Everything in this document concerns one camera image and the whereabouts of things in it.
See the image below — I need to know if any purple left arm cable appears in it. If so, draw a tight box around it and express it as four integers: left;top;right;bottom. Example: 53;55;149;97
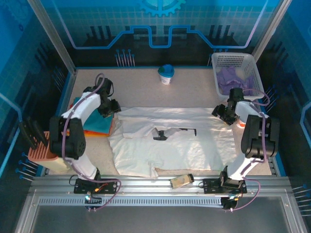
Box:
62;74;122;212

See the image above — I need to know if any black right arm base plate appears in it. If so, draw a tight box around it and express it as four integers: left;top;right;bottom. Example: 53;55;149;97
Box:
203;177;247;195

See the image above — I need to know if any white canister with teal lid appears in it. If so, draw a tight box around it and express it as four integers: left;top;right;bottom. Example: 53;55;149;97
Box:
157;64;175;85

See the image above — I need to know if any aluminium enclosure frame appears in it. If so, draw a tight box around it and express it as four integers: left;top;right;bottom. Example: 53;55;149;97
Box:
14;0;309;233

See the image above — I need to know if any orange folded t-shirt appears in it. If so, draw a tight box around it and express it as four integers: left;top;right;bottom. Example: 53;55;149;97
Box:
69;104;111;138

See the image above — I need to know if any white perforated plastic basket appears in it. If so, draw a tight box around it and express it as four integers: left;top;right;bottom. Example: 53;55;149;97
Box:
211;52;265;101

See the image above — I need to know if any purple crumpled t-shirt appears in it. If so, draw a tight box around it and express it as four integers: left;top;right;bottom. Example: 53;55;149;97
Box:
216;67;255;94

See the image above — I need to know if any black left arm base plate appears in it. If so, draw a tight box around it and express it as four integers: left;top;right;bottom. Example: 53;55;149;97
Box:
73;178;119;195

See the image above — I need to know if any teal folded t-shirt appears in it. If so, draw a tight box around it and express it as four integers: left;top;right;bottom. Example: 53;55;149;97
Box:
72;97;115;134

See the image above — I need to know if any white t-shirt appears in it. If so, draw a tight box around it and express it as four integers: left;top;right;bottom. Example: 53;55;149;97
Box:
108;106;238;178

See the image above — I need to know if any black slotted rack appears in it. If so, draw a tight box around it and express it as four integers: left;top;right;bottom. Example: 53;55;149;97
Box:
18;116;49;150

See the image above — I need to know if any salmon utensil holder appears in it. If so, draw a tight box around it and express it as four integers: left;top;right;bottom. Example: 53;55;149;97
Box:
28;131;70;173

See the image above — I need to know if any beige jar with black lid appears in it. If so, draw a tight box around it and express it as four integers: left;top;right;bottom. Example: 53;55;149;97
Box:
170;173;195;189

